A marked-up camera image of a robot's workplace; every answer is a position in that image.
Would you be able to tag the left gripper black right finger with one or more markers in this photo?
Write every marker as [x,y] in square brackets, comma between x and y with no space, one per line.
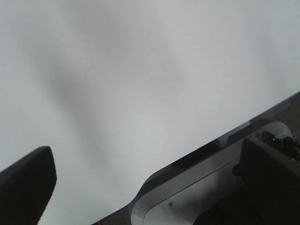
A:
[273,180]

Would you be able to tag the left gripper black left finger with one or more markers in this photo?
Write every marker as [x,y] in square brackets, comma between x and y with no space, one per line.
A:
[26,188]

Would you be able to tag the white robot base platform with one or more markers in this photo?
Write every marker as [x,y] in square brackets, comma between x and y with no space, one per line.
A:
[181,191]

